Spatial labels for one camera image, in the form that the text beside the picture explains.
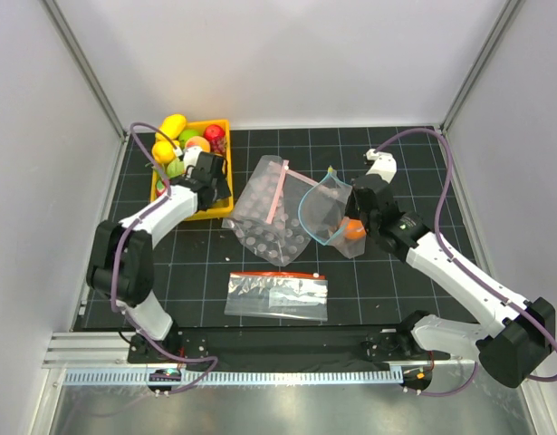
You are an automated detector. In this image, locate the small orange tangerine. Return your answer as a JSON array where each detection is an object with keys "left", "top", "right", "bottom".
[{"left": 341, "top": 217, "right": 366, "bottom": 240}]

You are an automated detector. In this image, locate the blue zipper clear bag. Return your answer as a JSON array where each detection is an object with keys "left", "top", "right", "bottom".
[{"left": 298, "top": 167, "right": 366, "bottom": 259}]

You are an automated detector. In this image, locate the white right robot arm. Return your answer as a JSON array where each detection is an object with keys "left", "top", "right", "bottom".
[{"left": 346, "top": 174, "right": 557, "bottom": 388}]

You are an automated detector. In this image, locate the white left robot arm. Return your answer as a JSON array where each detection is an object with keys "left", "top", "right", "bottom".
[{"left": 86, "top": 150, "right": 231, "bottom": 363}]

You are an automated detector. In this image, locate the pink zipper dotted bag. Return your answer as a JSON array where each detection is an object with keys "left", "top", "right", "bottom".
[{"left": 222, "top": 155, "right": 317, "bottom": 266}]

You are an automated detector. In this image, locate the red zipper clear bag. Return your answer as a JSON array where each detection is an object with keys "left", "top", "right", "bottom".
[{"left": 225, "top": 272, "right": 328, "bottom": 322}]

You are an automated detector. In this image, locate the green cabbage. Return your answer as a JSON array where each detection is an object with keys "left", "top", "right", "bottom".
[{"left": 166, "top": 159, "right": 185, "bottom": 179}]

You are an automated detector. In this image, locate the peach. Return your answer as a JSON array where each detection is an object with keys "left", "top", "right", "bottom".
[{"left": 185, "top": 136, "right": 211, "bottom": 152}]

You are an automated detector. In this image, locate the red pomegranate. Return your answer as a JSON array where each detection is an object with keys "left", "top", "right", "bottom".
[{"left": 203, "top": 124, "right": 226, "bottom": 143}]

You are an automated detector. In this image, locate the green apple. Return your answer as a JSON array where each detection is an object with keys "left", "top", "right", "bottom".
[{"left": 178, "top": 129, "right": 201, "bottom": 144}]

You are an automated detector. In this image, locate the pink dragon fruit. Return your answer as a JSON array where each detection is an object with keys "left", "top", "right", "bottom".
[{"left": 155, "top": 179, "right": 167, "bottom": 198}]

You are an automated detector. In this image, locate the yellow starfruit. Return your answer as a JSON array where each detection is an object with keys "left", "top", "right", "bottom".
[{"left": 151, "top": 140, "right": 181, "bottom": 166}]

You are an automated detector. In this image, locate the yellow plastic fruit tray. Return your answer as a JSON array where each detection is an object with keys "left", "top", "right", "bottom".
[{"left": 150, "top": 113, "right": 234, "bottom": 221}]

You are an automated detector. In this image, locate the yellow mango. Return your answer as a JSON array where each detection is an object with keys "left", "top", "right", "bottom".
[{"left": 155, "top": 113, "right": 187, "bottom": 141}]

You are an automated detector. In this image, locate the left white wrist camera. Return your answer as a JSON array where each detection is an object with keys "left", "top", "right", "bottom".
[{"left": 171, "top": 147, "right": 203, "bottom": 170}]

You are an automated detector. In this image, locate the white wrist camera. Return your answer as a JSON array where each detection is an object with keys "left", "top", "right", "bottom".
[
  {"left": 365, "top": 149, "right": 398, "bottom": 183},
  {"left": 171, "top": 147, "right": 203, "bottom": 170}
]

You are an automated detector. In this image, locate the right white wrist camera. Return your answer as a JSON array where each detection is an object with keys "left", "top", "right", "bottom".
[{"left": 365, "top": 149, "right": 398, "bottom": 183}]

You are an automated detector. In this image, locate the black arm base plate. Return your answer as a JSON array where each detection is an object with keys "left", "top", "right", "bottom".
[{"left": 127, "top": 324, "right": 451, "bottom": 371}]

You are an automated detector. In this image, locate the perforated metal rail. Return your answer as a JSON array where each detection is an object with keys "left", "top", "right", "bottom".
[{"left": 63, "top": 366, "right": 403, "bottom": 388}]

